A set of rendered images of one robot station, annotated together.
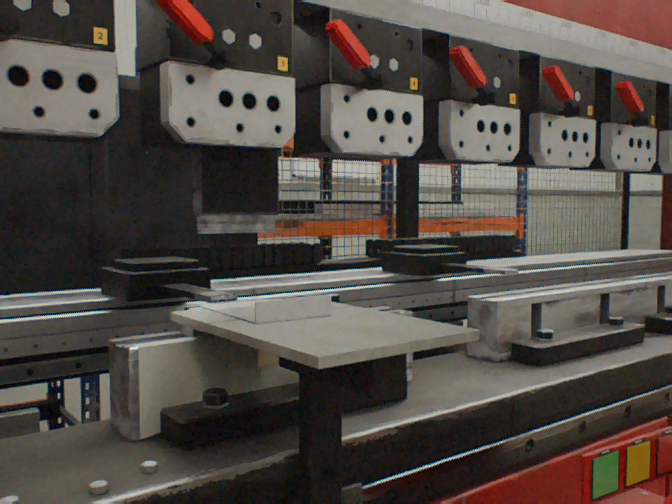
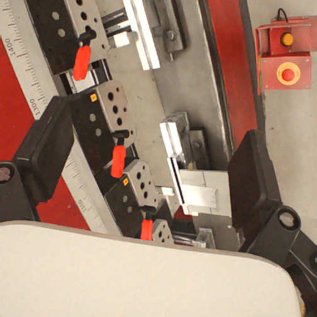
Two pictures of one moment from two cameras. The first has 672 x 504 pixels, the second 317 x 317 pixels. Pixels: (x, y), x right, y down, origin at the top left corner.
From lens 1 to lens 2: 1.05 m
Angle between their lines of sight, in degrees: 78
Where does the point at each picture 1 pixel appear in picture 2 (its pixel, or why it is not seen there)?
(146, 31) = not seen: hidden behind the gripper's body
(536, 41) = (46, 85)
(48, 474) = (217, 217)
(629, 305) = not seen: outside the picture
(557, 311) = (150, 12)
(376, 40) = (123, 216)
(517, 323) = (161, 48)
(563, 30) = (17, 50)
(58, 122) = not seen: hidden behind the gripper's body
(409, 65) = (121, 190)
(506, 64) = (77, 112)
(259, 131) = (166, 231)
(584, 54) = (19, 11)
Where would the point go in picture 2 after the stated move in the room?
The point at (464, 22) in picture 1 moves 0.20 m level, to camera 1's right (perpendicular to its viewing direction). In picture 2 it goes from (80, 167) to (95, 71)
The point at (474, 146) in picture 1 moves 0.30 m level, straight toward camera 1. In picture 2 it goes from (129, 121) to (227, 208)
